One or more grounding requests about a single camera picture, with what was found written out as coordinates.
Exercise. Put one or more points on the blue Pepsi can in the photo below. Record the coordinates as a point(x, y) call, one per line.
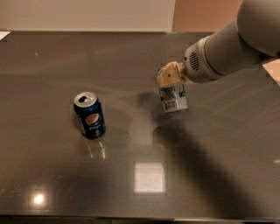
point(89, 113)

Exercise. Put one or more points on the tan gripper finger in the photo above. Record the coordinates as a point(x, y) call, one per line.
point(172, 73)

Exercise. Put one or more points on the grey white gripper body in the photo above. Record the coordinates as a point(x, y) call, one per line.
point(194, 65)

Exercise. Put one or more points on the silver 7up can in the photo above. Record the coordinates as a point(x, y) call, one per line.
point(173, 98)

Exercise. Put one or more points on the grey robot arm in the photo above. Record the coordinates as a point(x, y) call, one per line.
point(252, 39)

